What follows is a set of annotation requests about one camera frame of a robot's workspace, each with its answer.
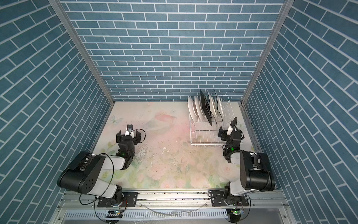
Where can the white wire dish rack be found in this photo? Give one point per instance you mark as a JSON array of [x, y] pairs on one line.
[[204, 134]]

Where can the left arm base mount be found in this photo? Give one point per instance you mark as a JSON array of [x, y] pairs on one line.
[[122, 200]]

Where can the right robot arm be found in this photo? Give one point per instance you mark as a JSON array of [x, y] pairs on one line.
[[255, 171]]

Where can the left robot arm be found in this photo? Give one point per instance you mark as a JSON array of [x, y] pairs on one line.
[[82, 174]]

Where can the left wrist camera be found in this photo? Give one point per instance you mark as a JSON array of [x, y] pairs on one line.
[[129, 130]]

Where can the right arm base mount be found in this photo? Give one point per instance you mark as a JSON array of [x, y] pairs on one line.
[[220, 198]]

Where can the right corner metal profile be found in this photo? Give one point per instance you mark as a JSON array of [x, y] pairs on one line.
[[271, 40]]

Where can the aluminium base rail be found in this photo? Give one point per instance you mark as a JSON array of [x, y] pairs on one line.
[[175, 199]]

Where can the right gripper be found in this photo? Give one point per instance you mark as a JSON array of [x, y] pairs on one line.
[[222, 133]]

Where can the round white plate outer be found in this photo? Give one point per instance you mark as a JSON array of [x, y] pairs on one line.
[[192, 109]]

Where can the left corner metal profile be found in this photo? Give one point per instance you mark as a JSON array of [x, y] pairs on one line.
[[65, 20]]

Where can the round white plate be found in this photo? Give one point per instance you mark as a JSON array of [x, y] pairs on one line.
[[199, 110], [192, 109]]

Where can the corner metal profile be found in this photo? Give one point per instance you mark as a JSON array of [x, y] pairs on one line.
[[65, 20], [271, 40]]

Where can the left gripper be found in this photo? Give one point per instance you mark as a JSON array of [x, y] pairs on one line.
[[120, 136]]

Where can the white square plate black rim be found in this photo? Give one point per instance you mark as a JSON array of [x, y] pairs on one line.
[[212, 107]]

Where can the round white plate inner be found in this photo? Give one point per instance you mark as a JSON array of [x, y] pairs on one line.
[[199, 110]]

